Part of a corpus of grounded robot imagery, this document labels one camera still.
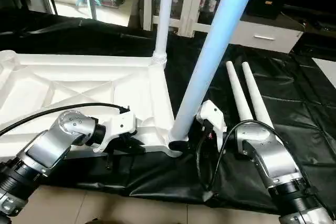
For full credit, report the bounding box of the white plastic table leg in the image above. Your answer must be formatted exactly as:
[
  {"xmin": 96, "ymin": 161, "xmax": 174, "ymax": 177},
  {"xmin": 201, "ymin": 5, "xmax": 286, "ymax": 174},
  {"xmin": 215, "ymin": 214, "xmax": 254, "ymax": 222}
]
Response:
[
  {"xmin": 225, "ymin": 60, "xmax": 256, "ymax": 125},
  {"xmin": 167, "ymin": 0, "xmax": 263, "ymax": 149},
  {"xmin": 241, "ymin": 61, "xmax": 277, "ymax": 131},
  {"xmin": 151, "ymin": 0, "xmax": 177, "ymax": 67}
]

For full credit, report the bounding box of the white plastic table top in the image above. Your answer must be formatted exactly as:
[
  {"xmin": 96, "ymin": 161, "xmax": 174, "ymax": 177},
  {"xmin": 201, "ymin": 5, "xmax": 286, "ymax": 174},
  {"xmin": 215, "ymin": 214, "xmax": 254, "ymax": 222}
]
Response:
[{"xmin": 0, "ymin": 50, "xmax": 185, "ymax": 163}]

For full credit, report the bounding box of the black work mat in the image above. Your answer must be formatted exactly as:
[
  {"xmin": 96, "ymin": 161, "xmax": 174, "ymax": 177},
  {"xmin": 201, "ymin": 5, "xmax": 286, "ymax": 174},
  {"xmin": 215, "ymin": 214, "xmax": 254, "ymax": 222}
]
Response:
[{"xmin": 0, "ymin": 9, "xmax": 336, "ymax": 215}]

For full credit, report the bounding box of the white drawer unit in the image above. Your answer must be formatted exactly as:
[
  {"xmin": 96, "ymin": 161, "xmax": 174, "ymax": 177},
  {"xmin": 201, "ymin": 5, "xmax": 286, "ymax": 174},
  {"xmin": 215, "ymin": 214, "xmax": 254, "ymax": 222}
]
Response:
[{"xmin": 230, "ymin": 19, "xmax": 307, "ymax": 55}]

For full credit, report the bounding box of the white flat board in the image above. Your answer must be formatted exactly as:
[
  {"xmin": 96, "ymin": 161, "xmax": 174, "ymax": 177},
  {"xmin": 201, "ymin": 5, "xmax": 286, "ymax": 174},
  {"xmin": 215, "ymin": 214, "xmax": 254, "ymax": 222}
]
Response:
[{"xmin": 312, "ymin": 57, "xmax": 336, "ymax": 89}]

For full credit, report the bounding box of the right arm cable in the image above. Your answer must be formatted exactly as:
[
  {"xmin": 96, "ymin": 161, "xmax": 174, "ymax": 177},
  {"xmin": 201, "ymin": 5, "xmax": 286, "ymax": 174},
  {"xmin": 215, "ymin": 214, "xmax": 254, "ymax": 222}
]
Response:
[{"xmin": 195, "ymin": 120, "xmax": 296, "ymax": 205}]

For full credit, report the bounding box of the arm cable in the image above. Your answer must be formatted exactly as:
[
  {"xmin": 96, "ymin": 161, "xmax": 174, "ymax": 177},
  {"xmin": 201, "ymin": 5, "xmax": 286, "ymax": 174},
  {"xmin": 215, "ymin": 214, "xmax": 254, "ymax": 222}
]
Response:
[
  {"xmin": 0, "ymin": 102, "xmax": 131, "ymax": 138},
  {"xmin": 195, "ymin": 120, "xmax": 296, "ymax": 205}
]

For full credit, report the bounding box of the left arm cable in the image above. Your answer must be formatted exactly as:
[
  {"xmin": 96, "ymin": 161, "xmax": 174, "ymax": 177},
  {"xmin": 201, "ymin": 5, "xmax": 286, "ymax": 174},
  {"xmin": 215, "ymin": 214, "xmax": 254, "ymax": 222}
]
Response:
[{"xmin": 0, "ymin": 102, "xmax": 131, "ymax": 138}]

